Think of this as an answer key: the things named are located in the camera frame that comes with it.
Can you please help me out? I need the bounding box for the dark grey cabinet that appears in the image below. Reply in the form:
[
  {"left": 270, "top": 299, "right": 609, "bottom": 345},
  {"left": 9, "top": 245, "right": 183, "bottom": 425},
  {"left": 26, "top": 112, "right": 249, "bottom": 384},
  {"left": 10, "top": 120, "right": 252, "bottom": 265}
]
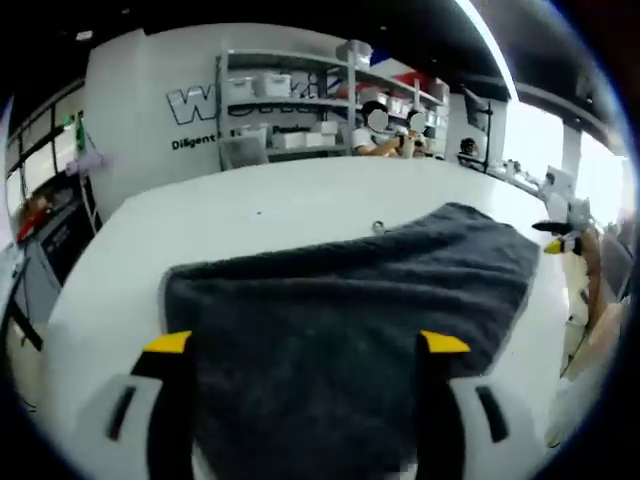
[{"left": 17, "top": 197, "right": 99, "bottom": 286}]

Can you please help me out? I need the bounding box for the dark grey towel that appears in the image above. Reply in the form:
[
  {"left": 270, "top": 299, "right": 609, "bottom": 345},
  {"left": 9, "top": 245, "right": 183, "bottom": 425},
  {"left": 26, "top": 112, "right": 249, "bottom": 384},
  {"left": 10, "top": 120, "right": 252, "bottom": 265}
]
[{"left": 159, "top": 201, "right": 542, "bottom": 480}]

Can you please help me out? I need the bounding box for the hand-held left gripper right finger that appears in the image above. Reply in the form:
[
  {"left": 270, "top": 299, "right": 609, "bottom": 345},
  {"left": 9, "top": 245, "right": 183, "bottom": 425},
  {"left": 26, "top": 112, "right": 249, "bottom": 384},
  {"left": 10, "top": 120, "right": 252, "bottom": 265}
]
[{"left": 417, "top": 328, "right": 550, "bottom": 480}]

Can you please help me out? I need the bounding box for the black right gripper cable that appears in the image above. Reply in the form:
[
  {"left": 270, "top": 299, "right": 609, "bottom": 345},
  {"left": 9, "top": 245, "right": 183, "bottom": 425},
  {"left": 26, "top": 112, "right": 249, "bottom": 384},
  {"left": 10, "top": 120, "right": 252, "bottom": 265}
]
[{"left": 559, "top": 319, "right": 591, "bottom": 376}]

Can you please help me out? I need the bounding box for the white table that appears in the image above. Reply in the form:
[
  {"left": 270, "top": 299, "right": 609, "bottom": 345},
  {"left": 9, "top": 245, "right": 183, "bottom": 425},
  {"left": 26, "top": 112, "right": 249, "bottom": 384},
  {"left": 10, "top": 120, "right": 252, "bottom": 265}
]
[{"left": 47, "top": 159, "right": 576, "bottom": 480}]

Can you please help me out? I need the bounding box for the ceiling light strip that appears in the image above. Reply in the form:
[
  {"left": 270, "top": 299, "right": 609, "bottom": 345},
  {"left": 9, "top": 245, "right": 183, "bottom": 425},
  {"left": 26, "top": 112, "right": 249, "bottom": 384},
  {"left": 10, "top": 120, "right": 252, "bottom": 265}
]
[{"left": 452, "top": 0, "right": 519, "bottom": 101}]

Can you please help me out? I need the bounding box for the group of white storage boxes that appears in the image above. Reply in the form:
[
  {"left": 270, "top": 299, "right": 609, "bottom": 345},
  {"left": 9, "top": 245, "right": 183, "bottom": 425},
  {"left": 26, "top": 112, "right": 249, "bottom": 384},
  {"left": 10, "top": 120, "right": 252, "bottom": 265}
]
[{"left": 229, "top": 42, "right": 449, "bottom": 151}]

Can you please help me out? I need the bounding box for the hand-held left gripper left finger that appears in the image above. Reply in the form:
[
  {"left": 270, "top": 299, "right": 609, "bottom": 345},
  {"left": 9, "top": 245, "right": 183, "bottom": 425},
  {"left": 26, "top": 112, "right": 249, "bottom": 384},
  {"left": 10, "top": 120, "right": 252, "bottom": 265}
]
[{"left": 84, "top": 329, "right": 197, "bottom": 480}]

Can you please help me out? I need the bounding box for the grey metal shelving unit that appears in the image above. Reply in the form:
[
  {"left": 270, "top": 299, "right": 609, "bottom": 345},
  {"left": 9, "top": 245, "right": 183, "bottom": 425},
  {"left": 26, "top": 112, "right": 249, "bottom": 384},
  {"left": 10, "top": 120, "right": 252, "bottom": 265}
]
[{"left": 214, "top": 39, "right": 451, "bottom": 161}]

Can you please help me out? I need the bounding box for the grey chair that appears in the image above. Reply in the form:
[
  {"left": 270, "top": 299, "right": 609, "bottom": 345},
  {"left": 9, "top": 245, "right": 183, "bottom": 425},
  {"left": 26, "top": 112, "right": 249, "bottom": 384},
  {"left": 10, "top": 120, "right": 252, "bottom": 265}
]
[{"left": 219, "top": 137, "right": 269, "bottom": 171}]

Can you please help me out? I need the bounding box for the lavender roll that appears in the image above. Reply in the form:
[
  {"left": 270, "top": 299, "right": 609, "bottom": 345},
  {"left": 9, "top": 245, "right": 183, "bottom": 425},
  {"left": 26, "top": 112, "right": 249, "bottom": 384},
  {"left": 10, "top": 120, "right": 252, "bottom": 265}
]
[{"left": 64, "top": 149, "right": 109, "bottom": 176}]

